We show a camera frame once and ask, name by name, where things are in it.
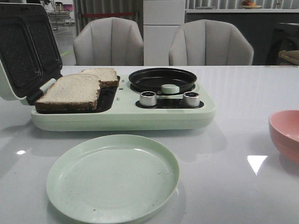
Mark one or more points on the bread slice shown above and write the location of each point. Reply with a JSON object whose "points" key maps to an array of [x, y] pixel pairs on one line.
{"points": [[107, 76], [72, 92]]}

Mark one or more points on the mint green sandwich maker lid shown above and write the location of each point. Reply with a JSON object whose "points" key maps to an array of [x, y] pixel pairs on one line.
{"points": [[29, 57]]}

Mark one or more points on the pink bowl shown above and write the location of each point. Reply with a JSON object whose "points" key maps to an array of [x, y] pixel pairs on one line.
{"points": [[284, 133]]}

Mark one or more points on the mint green breakfast maker base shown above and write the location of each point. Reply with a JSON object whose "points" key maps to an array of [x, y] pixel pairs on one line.
{"points": [[125, 115]]}

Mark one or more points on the silver left control knob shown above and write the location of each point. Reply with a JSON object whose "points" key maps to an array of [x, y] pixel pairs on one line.
{"points": [[148, 98]]}

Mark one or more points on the silver control knob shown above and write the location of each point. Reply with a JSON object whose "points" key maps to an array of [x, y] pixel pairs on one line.
{"points": [[191, 99], [148, 98]]}

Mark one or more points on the black round frying pan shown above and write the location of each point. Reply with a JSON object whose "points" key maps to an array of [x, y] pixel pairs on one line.
{"points": [[151, 79]]}

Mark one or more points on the silver right control knob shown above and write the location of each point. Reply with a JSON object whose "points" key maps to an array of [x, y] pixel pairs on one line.
{"points": [[191, 99]]}

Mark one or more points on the mint green plate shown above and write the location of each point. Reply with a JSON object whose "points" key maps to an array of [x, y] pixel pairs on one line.
{"points": [[114, 179]]}

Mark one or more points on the grey chair left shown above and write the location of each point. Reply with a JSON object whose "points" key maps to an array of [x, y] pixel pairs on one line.
{"points": [[109, 42]]}

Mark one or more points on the grey chair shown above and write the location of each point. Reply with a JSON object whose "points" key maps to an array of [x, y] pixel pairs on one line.
{"points": [[209, 43], [109, 42]]}

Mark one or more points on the grey chair right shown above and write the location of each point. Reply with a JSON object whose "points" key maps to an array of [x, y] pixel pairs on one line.
{"points": [[209, 43]]}

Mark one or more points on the white refrigerator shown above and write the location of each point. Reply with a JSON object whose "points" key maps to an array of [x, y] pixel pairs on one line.
{"points": [[161, 18]]}

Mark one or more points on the red barrier belt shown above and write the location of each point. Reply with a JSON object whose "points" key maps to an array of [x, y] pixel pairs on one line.
{"points": [[109, 15]]}

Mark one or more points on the pink monitor in background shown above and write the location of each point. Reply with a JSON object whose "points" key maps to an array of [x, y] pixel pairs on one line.
{"points": [[68, 7]]}

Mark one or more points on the dark kitchen counter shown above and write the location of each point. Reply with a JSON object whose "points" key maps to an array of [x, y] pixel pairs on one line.
{"points": [[256, 25]]}

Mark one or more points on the fruit plate on counter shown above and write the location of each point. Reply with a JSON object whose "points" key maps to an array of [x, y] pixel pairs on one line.
{"points": [[247, 4]]}

